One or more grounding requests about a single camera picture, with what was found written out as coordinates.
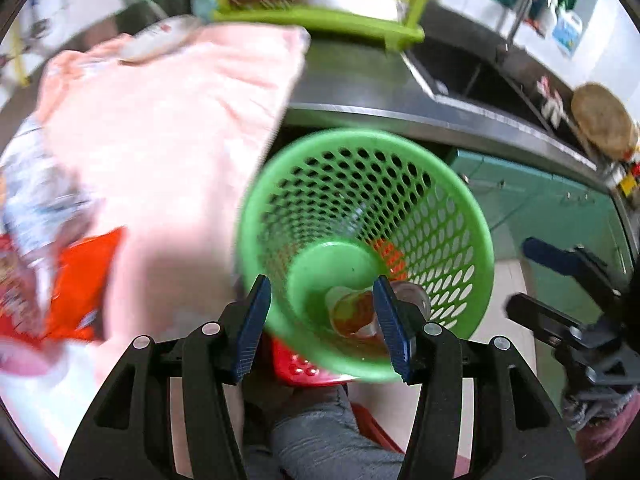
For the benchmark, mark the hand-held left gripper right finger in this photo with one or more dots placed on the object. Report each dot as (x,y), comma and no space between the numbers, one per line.
(392,330)

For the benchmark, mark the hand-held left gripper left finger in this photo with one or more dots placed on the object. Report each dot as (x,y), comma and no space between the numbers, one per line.
(252,330)

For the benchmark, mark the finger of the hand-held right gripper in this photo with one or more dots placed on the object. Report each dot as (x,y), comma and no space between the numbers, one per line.
(550,257)
(540,317)

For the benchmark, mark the clear plastic cup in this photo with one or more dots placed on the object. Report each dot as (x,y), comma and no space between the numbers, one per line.
(350,310)

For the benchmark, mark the green perforated plastic basket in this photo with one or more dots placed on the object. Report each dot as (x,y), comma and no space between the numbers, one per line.
(350,180)

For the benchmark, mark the person's right forearm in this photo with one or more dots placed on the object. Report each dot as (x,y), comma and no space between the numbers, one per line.
(610,430)

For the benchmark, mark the teal cabinet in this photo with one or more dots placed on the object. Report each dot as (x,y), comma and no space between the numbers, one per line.
(550,210)

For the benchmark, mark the person's grey trouser leg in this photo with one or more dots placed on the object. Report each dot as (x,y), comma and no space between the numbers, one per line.
(310,440)

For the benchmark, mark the round wooden cutting board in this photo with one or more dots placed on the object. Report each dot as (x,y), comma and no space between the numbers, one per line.
(602,120)

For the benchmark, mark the pink white dish cloth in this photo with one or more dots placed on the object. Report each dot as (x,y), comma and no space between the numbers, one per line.
(552,102)

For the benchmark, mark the orange snack packet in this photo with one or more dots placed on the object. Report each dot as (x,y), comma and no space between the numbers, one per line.
(85,285)

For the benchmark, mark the stainless steel sink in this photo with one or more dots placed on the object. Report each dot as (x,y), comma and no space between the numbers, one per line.
(465,75)

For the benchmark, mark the peach printed towel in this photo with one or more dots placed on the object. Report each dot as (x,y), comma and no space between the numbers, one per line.
(175,135)

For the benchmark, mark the white detergent bottle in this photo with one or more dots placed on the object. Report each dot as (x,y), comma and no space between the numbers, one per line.
(567,32)

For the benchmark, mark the red snack packet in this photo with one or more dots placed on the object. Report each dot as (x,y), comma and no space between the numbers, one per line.
(15,300)

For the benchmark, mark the metal faucet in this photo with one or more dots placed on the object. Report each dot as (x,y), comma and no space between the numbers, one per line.
(522,10)

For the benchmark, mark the silver blue foil packet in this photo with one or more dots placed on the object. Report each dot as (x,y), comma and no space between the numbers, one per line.
(35,185)

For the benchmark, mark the white plate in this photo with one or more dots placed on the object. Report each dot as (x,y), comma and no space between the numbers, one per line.
(155,37)

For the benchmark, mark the green plastic dish rack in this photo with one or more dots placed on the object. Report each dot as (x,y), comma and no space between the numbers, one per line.
(320,25)

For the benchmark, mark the teal cup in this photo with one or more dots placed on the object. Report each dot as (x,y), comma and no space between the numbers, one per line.
(204,6)

